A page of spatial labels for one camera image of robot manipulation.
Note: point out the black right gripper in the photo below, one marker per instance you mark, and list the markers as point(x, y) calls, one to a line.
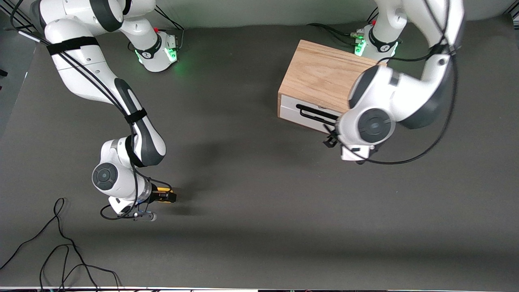
point(156, 196)

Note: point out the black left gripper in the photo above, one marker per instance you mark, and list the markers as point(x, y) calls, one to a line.
point(331, 140)

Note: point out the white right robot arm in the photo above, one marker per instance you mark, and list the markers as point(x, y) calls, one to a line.
point(81, 77)

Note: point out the wooden drawer cabinet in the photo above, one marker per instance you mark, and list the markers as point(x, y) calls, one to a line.
point(316, 73)

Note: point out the dark grey table mat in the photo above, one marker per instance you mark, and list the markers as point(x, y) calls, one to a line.
point(243, 182)

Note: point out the black metal frame rail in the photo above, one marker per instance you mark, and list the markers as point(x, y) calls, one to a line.
point(28, 23)

